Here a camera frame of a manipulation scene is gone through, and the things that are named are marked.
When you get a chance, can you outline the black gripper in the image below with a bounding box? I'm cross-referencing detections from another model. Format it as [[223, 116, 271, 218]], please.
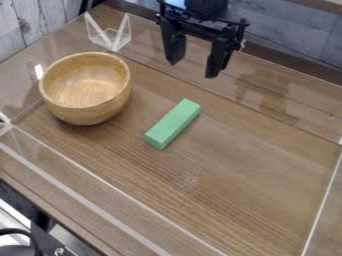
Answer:
[[156, 0, 250, 79]]

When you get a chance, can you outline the green rectangular block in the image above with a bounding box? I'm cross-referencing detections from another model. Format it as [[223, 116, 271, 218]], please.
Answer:
[[144, 99, 202, 150]]

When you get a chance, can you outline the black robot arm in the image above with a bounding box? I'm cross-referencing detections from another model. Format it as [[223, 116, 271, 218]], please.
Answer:
[[156, 0, 250, 79]]

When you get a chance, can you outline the wooden bowl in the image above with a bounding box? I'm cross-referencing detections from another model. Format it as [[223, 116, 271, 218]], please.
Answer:
[[39, 52, 131, 126]]

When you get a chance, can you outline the small white tag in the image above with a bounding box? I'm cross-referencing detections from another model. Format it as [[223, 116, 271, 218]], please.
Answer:
[[35, 64, 44, 80]]

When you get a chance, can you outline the clear acrylic corner bracket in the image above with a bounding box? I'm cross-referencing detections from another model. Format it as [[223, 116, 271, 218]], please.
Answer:
[[84, 12, 131, 52]]

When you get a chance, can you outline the clear acrylic enclosure wall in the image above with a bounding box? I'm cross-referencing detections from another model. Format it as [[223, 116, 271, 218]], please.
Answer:
[[0, 112, 341, 256]]

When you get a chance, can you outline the black metal frame bracket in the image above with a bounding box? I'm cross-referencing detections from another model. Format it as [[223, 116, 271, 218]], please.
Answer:
[[29, 223, 79, 256]]

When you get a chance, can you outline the black cable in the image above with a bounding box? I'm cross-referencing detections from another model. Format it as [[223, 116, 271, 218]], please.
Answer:
[[0, 228, 37, 256]]

